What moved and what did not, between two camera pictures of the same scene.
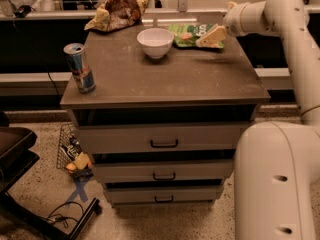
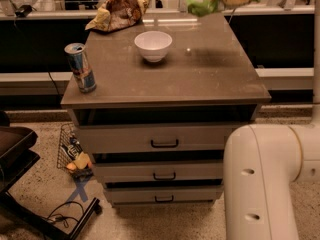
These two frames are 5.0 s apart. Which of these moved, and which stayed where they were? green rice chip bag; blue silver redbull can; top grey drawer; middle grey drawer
Moved: green rice chip bag
Stayed: blue silver redbull can; top grey drawer; middle grey drawer
